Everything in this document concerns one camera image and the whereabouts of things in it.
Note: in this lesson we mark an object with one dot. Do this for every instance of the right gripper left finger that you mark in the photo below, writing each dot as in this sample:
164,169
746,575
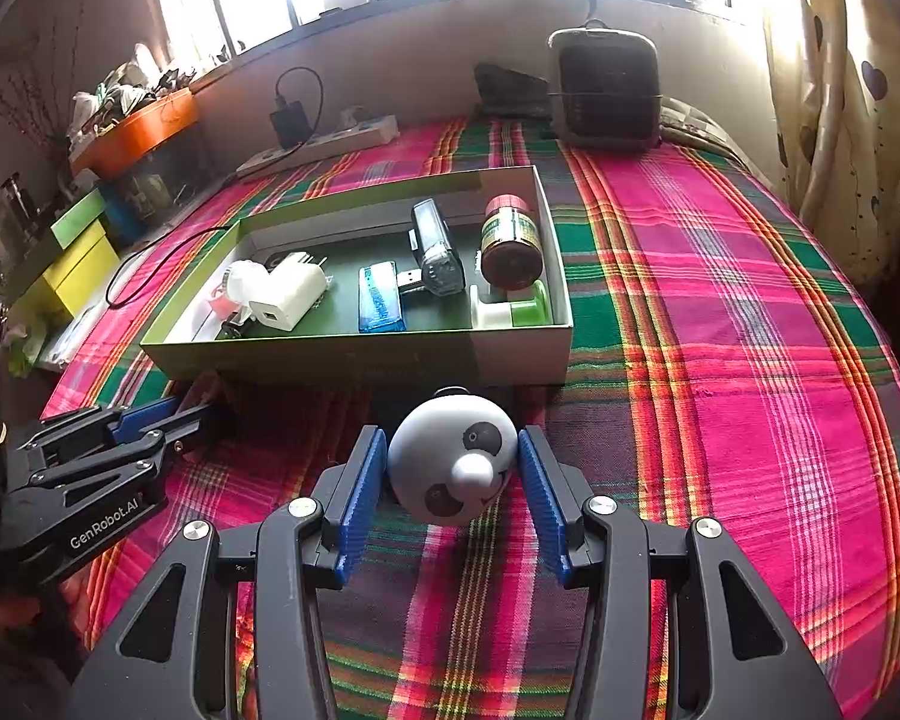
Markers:
348,496

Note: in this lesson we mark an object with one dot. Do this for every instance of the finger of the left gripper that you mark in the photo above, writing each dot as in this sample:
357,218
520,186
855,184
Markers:
132,423

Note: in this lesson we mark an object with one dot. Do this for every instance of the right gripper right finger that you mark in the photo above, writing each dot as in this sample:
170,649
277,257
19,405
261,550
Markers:
556,495

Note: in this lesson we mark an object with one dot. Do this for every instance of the white panda toy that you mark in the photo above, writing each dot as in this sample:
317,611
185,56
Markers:
451,457

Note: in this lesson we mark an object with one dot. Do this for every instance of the white round cap container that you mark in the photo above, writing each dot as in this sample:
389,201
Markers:
242,281

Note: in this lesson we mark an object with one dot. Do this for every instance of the blue translucent small box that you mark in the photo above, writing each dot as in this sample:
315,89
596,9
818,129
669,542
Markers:
378,299

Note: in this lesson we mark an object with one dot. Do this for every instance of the white power adapter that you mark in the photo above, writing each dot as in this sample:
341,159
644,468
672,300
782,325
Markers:
282,298

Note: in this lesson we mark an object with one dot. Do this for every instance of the red cap brown bottle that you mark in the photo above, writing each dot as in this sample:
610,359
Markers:
510,254

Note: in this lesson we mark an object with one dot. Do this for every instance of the black cylindrical device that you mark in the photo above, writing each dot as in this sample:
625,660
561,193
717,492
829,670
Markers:
437,261

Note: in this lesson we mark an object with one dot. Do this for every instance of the white flat package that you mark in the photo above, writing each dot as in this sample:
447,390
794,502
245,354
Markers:
61,345

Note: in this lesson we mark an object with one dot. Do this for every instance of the yellow green box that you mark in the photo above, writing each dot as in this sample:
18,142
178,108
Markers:
72,260

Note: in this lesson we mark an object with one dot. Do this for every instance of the green white tape dispenser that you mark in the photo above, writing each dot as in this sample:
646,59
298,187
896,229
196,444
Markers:
531,311

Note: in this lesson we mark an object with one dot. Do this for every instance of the plaid pink green cloth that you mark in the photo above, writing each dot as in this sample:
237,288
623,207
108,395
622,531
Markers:
720,365

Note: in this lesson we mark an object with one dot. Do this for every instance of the green cardboard box tray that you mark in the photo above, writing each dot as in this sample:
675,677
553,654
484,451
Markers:
345,232

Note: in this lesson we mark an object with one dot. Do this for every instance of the orange shelf tray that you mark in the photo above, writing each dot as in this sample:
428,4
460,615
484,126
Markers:
119,149

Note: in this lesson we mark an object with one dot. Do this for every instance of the black charger plug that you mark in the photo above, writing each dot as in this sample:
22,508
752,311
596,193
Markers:
290,124

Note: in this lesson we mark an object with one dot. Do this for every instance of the white power strip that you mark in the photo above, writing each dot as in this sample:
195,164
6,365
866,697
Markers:
367,134

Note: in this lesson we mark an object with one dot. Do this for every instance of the white plug on strip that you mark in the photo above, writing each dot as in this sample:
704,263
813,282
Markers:
355,117

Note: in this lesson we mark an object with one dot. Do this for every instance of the dark folded cloth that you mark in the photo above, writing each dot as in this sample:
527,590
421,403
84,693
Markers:
511,94

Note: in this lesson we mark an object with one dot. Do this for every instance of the grey portable heater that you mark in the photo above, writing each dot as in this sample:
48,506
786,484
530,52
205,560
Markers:
604,88

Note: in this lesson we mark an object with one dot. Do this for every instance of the cream patterned curtain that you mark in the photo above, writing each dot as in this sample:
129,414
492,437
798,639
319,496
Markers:
834,69

